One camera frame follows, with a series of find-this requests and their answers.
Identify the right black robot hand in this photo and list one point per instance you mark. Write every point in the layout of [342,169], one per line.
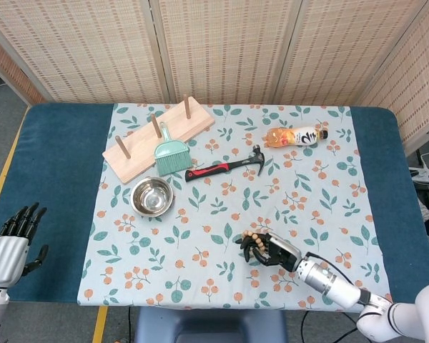
[282,253]

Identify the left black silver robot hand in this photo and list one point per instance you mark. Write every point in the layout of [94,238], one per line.
[5,257]

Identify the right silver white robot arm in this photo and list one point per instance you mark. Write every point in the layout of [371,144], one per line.
[329,282]

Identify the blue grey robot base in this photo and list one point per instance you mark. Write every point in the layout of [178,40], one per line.
[207,325]

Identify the teal hand brush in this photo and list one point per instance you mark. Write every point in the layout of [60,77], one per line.
[172,157]

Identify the floral leaf print tablecloth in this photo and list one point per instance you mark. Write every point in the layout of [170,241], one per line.
[214,207]

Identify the black red claw hammer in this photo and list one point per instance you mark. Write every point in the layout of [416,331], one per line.
[218,169]

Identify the dark teal table cover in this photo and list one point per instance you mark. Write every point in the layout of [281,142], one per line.
[57,160]

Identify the orange drink plastic bottle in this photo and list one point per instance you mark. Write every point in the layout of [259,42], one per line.
[296,137]

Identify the stainless steel bowl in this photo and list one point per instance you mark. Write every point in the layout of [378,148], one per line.
[152,198]

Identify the white floor stand base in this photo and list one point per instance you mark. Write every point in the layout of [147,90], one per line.
[427,175]

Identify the wooden board with three pegs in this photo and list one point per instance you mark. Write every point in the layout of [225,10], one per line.
[139,150]

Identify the woven folding screen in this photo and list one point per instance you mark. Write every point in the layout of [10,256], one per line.
[218,46]

